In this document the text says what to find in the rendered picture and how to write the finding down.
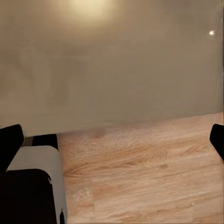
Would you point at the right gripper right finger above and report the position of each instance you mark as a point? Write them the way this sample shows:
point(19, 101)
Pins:
point(217, 139)

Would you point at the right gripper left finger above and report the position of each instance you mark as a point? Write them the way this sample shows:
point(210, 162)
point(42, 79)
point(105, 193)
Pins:
point(11, 139)

